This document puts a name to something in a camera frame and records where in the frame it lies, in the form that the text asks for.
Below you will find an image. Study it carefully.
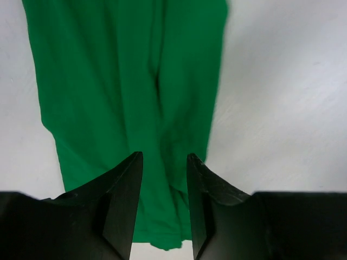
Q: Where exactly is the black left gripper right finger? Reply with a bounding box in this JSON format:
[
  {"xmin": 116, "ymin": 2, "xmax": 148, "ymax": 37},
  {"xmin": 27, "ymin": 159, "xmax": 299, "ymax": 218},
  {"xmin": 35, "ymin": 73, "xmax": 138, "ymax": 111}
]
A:
[{"xmin": 187, "ymin": 154, "xmax": 346, "ymax": 259}]

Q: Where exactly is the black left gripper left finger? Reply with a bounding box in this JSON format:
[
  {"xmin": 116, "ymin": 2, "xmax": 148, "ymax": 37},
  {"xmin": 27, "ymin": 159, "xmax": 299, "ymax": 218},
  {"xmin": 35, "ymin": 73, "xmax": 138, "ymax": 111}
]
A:
[{"xmin": 1, "ymin": 152, "xmax": 143, "ymax": 259}]

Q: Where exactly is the green t shirt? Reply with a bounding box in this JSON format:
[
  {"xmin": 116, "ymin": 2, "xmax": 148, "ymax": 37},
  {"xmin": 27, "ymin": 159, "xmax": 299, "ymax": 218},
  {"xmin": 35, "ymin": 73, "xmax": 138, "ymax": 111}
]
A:
[{"xmin": 23, "ymin": 1, "xmax": 228, "ymax": 250}]

